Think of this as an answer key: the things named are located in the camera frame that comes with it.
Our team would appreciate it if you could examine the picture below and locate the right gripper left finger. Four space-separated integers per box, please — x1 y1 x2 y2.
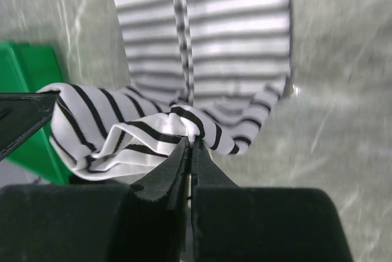
1 139 190 261

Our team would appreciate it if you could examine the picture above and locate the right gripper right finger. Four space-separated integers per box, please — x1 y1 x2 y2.
191 140 352 262

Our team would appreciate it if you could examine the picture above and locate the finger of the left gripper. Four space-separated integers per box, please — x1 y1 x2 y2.
1 91 59 160

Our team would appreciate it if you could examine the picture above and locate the black white striped tank top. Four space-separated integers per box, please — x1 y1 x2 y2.
42 0 292 181

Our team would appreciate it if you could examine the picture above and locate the green plastic basket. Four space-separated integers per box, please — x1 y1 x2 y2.
1 42 70 184

